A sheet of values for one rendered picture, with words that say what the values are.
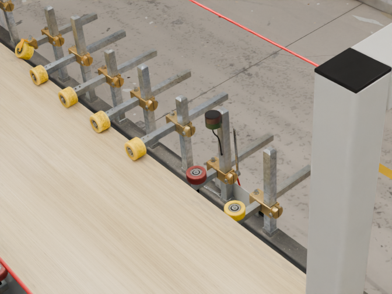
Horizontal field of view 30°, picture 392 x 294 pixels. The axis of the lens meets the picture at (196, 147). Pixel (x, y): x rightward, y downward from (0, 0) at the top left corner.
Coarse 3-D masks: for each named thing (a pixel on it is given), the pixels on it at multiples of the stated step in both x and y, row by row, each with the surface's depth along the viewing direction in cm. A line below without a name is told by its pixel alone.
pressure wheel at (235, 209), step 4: (228, 204) 272; (232, 204) 272; (236, 204) 272; (240, 204) 271; (224, 208) 270; (228, 208) 270; (232, 208) 270; (236, 208) 270; (240, 208) 270; (244, 208) 270; (228, 212) 268; (232, 212) 268; (236, 212) 268; (240, 212) 268; (244, 212) 269; (232, 216) 268; (236, 216) 268; (240, 216) 268; (236, 220) 269
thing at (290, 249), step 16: (0, 32) 420; (32, 64) 394; (64, 80) 377; (80, 96) 366; (96, 96) 362; (96, 112) 357; (128, 128) 344; (160, 144) 333; (160, 160) 326; (176, 160) 324; (208, 192) 307; (256, 224) 291; (272, 240) 284; (288, 240) 284; (288, 256) 278; (304, 256) 277; (304, 272) 274
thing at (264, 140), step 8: (264, 136) 307; (272, 136) 308; (256, 144) 304; (264, 144) 307; (240, 152) 301; (248, 152) 302; (232, 160) 297; (240, 160) 301; (208, 176) 291; (216, 176) 295; (192, 184) 290; (200, 184) 290
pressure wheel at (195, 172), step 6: (192, 168) 288; (198, 168) 288; (204, 168) 288; (186, 174) 286; (192, 174) 286; (198, 174) 286; (204, 174) 285; (192, 180) 285; (198, 180) 284; (204, 180) 286; (198, 192) 293
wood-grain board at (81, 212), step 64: (0, 64) 357; (0, 128) 318; (64, 128) 315; (0, 192) 286; (64, 192) 284; (128, 192) 281; (192, 192) 279; (0, 256) 261; (64, 256) 258; (128, 256) 256; (192, 256) 254; (256, 256) 252
